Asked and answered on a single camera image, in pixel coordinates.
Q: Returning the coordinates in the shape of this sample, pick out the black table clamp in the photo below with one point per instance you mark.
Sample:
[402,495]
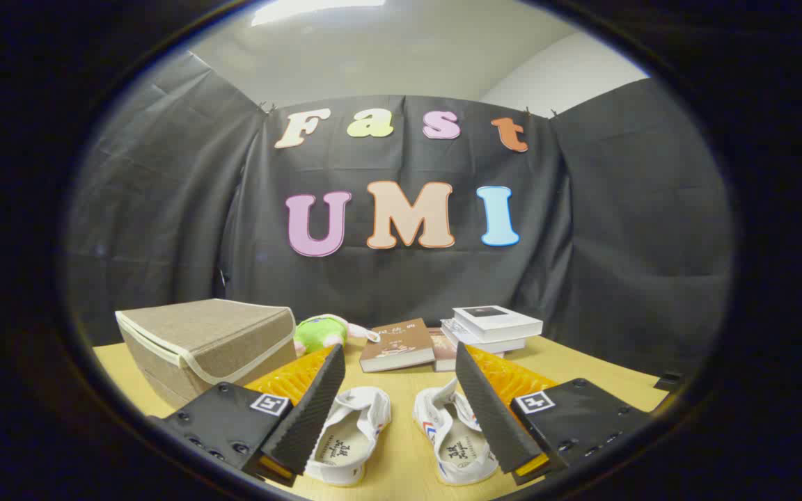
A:
[669,381]

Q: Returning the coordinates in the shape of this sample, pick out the white canvas shoe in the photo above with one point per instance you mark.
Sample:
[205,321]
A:
[460,452]
[354,431]

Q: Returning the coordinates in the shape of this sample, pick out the white book with dark photo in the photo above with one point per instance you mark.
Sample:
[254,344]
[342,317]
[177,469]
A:
[495,321]

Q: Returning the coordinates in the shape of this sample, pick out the black backdrop cloth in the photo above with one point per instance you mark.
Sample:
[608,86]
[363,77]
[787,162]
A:
[408,278]

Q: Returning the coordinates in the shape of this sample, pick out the beige fabric storage box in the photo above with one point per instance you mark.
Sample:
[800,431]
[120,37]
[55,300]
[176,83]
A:
[199,334]

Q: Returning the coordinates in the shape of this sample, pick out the brown book under stack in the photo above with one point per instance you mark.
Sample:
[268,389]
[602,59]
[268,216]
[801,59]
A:
[441,348]

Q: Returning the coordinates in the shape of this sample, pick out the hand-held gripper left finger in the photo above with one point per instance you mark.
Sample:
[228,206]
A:
[310,417]

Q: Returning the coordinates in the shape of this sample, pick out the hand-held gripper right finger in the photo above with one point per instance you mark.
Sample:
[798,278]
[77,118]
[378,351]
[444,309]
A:
[491,410]

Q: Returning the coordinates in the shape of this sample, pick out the plain white book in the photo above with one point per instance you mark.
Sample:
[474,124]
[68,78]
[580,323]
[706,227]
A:
[455,332]

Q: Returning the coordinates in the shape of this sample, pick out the green plush toy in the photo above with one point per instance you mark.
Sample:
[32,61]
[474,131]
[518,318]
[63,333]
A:
[317,332]

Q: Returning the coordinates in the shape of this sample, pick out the brown illustrated book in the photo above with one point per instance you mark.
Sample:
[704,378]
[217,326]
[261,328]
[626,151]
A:
[397,344]

